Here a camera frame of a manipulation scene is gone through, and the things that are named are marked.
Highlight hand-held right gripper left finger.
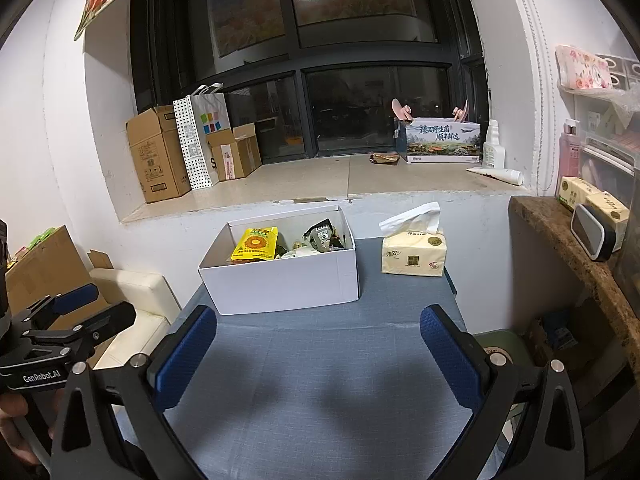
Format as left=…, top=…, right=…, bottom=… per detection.
left=49, top=304, right=218, bottom=480

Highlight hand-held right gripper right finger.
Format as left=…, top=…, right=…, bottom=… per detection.
left=419, top=304, right=586, bottom=480

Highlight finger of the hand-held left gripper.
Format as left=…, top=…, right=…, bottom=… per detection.
left=10, top=282, right=100, bottom=333
left=20, top=301, right=137, bottom=361

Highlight white cardboard box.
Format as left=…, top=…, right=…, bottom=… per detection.
left=198, top=205, right=362, bottom=316

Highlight yellow snack packet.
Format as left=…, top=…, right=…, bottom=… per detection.
left=231, top=226, right=279, bottom=264

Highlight dark snack packet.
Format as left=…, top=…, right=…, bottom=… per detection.
left=302, top=218, right=341, bottom=253

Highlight person's left hand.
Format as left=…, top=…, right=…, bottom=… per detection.
left=0, top=389, right=66, bottom=468

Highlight cream leather seat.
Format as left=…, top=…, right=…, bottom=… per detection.
left=89, top=267, right=183, bottom=366

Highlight flat brown cardboard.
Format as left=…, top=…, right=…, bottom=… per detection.
left=5, top=225, right=115, bottom=341

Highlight green chair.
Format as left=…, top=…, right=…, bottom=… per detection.
left=472, top=329, right=538, bottom=376

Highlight green packets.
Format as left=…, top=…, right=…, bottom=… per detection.
left=15, top=227, right=56, bottom=258

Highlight yellow tissue pack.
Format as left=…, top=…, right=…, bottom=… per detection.
left=378, top=202, right=447, bottom=278
left=585, top=191, right=631, bottom=253
left=558, top=176, right=601, bottom=213

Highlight blue box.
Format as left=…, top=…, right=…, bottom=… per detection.
left=537, top=310, right=581, bottom=353

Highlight blue grey tablecloth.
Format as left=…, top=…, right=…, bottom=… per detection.
left=115, top=236, right=506, bottom=480

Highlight large brown cardboard box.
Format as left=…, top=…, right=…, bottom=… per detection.
left=126, top=105, right=192, bottom=204

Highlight brown stone counter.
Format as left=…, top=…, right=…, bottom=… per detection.
left=509, top=195, right=640, bottom=376

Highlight white black device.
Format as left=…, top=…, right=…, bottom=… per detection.
left=571, top=203, right=621, bottom=262

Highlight white tube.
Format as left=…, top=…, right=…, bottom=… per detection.
left=466, top=166, right=524, bottom=187

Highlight small cardboard box pink label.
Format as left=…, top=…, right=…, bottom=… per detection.
left=206, top=129, right=251, bottom=181

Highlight printed landscape carton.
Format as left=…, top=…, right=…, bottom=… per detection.
left=395, top=119, right=482, bottom=164

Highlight white plastic bottle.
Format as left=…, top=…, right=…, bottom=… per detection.
left=482, top=120, right=507, bottom=170

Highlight small brown cardboard box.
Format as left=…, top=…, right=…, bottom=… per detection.
left=232, top=122, right=262, bottom=173

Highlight white shopping bag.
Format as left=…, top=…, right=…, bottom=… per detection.
left=189, top=82, right=232, bottom=186

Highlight pink bottle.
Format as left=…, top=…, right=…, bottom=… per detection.
left=554, top=119, right=583, bottom=201

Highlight clear plastic drawer unit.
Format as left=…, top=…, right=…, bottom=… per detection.
left=577, top=130, right=640, bottom=201

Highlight floral pouch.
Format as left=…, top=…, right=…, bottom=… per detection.
left=555, top=44, right=613, bottom=91

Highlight black window frame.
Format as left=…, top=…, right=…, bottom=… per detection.
left=129, top=0, right=488, bottom=163

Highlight clear wall shelf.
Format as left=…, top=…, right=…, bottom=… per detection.
left=557, top=52, right=640, bottom=111

